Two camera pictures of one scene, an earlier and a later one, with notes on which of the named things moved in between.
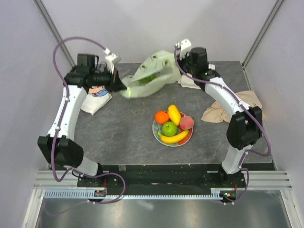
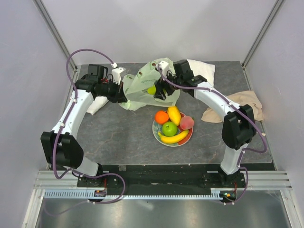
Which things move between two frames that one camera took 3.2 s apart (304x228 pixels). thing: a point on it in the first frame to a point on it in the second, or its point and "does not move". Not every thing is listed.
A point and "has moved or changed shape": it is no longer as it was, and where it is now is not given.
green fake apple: [169, 128] does not move
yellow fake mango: [174, 114] does not move
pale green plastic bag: [159, 71] has moved or changed shape
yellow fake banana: [173, 139] does not move
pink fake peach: [186, 122] does not move
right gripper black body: [185, 64] to [162, 83]
